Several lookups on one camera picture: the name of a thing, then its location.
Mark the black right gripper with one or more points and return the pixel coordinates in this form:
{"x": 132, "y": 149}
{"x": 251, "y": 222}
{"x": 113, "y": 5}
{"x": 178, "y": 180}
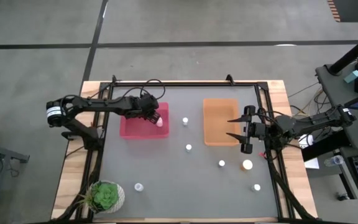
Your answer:
{"x": 259, "y": 130}

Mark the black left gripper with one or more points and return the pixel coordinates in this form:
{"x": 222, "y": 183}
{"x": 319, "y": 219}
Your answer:
{"x": 138, "y": 109}

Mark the small clear bottle pink pills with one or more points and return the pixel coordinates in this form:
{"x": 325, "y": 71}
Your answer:
{"x": 159, "y": 122}

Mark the clear white-capped pill bottle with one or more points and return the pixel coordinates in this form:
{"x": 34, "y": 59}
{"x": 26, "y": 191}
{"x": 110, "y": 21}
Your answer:
{"x": 188, "y": 147}
{"x": 256, "y": 187}
{"x": 185, "y": 120}

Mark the white cap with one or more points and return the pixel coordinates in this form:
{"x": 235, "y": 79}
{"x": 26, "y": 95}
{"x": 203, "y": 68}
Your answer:
{"x": 221, "y": 163}

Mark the white opaque pill bottle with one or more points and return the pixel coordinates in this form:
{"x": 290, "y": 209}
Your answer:
{"x": 139, "y": 187}

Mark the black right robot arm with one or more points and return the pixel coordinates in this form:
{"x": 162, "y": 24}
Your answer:
{"x": 315, "y": 119}

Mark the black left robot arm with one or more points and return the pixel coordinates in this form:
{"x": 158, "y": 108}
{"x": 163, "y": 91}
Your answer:
{"x": 104, "y": 105}

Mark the pink translucent plastic bin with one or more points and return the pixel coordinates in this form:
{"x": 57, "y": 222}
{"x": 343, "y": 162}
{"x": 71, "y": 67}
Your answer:
{"x": 141, "y": 130}

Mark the orange translucent plastic bin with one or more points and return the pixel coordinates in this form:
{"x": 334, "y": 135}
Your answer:
{"x": 219, "y": 124}

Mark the grey table mat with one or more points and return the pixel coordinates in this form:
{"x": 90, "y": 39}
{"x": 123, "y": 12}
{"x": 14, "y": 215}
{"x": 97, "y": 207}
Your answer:
{"x": 179, "y": 186}

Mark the white paper sheet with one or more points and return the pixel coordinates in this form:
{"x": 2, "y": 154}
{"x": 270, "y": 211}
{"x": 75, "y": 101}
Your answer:
{"x": 312, "y": 164}

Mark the green succulent in white pot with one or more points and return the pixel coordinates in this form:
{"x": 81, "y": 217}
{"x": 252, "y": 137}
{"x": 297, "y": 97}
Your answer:
{"x": 104, "y": 196}

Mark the clear plastic water bottle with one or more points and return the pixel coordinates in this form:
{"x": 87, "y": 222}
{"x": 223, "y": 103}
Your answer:
{"x": 334, "y": 160}

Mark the dark grey side desk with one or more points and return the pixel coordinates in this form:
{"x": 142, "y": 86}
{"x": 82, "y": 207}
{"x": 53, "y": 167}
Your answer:
{"x": 334, "y": 90}

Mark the small teal box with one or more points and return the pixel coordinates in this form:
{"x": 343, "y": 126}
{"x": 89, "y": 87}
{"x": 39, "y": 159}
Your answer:
{"x": 352, "y": 76}

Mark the black stand pole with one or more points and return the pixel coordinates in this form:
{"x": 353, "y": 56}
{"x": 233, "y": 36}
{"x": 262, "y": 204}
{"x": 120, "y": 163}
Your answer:
{"x": 353, "y": 53}

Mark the dark floor mat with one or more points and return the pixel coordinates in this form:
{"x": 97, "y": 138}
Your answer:
{"x": 353, "y": 9}

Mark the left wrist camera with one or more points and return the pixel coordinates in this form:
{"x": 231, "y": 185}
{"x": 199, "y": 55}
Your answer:
{"x": 149, "y": 100}

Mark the black metal table frame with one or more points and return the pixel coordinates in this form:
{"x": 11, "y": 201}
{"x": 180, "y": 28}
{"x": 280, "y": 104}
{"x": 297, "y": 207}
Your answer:
{"x": 185, "y": 83}

